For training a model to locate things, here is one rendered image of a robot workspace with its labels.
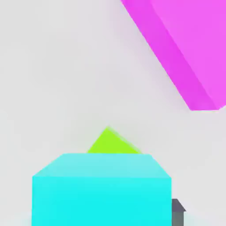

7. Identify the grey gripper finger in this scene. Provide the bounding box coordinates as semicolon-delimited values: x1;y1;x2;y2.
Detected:
171;198;187;226

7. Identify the small lime green cube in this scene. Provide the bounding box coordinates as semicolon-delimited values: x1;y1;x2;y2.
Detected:
87;126;143;154

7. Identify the small cyan cube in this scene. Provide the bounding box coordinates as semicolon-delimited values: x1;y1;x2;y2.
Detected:
31;153;172;226

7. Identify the large magenta box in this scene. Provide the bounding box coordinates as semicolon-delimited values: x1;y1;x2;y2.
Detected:
120;0;226;111

